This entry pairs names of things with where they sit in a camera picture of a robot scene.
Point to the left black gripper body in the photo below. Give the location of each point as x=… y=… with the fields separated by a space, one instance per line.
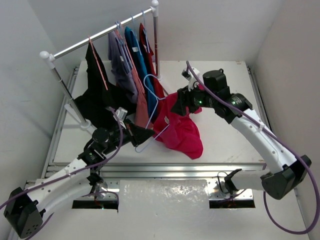
x=132 y=135

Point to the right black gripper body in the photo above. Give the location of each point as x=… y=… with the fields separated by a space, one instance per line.
x=200 y=99

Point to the light blue wire hanger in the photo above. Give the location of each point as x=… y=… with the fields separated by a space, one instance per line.
x=136 y=149

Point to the magenta t-shirt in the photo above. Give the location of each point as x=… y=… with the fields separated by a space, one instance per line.
x=178 y=133

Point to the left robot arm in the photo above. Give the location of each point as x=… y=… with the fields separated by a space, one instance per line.
x=27 y=210

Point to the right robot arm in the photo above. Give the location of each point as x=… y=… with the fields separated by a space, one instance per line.
x=284 y=172

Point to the salmon pink t-shirt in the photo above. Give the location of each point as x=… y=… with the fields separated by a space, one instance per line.
x=141 y=112

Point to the dark red t-shirt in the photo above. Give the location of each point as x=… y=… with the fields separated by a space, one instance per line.
x=148 y=60

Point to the black t-shirt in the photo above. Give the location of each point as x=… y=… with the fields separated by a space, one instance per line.
x=95 y=102

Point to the purple t-shirt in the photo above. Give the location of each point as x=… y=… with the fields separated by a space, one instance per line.
x=121 y=68

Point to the teal t-shirt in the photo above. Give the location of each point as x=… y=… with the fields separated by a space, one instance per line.
x=138 y=60

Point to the blue hanger in teal shirt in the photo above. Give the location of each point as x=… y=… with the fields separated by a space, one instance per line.
x=135 y=32

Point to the blue hanger in purple shirt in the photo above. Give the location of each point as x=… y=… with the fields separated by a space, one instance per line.
x=122 y=40

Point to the blue hanger in red shirt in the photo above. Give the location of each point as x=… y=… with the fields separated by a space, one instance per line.
x=145 y=32

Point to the silver clothes rack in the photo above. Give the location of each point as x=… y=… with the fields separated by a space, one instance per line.
x=49 y=58

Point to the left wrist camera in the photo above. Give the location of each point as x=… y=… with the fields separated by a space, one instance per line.
x=120 y=115

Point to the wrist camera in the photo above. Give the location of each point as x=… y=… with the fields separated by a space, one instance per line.
x=192 y=81
x=120 y=115

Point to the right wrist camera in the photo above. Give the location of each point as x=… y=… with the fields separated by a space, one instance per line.
x=192 y=81

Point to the aluminium rail frame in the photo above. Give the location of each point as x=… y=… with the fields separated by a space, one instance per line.
x=166 y=195

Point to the pink wire hanger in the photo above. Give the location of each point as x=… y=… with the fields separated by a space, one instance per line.
x=97 y=63

